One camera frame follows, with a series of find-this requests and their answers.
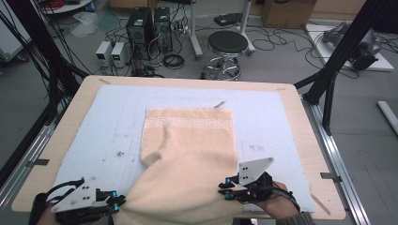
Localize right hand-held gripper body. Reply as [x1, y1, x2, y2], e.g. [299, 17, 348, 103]
[233, 157, 283, 204]

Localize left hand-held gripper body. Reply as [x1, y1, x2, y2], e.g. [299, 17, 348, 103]
[50, 176, 115, 225]

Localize cream terry towel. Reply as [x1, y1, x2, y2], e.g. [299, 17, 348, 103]
[112, 100, 249, 225]

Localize person's left hand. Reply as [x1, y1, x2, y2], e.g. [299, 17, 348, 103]
[37, 203, 65, 225]

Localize person's right hand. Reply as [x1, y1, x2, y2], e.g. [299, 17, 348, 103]
[254, 180, 300, 221]

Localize metal table clamp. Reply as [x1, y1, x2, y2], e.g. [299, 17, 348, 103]
[25, 157, 51, 169]
[320, 172, 343, 184]

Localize white foam mat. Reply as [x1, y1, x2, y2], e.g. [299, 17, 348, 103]
[45, 83, 316, 216]

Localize black round stool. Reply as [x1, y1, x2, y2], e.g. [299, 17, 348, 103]
[201, 30, 256, 82]

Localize white power supply unit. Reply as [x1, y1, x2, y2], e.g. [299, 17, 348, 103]
[95, 40, 113, 68]
[111, 41, 128, 69]

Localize white floor board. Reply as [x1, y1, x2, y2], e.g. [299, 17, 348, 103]
[305, 22, 395, 72]

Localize white table leg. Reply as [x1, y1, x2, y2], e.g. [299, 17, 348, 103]
[187, 0, 205, 61]
[237, 0, 256, 56]

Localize white pipe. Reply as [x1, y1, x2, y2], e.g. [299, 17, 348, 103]
[376, 100, 398, 137]

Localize flat black device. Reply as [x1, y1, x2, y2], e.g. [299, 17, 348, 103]
[213, 12, 244, 27]

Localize cardboard box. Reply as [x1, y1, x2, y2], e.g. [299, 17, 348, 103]
[261, 0, 317, 30]

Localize slim black computer tower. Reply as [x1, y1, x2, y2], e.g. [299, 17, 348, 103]
[153, 7, 174, 53]

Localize large black computer tower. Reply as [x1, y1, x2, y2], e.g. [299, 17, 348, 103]
[126, 7, 156, 61]

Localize clear plastic bag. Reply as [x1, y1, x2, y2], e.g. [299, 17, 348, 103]
[69, 11, 101, 39]

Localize round white table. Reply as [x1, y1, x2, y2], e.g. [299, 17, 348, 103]
[39, 0, 95, 15]

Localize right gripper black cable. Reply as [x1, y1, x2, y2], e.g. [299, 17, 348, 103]
[271, 182, 302, 214]

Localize aluminium rail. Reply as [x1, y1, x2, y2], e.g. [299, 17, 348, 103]
[300, 95, 373, 225]
[0, 123, 62, 215]

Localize coiled black cable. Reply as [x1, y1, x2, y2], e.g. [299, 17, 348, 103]
[161, 52, 186, 70]

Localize black cable-covered frame stand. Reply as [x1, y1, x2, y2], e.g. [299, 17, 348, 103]
[0, 0, 90, 126]

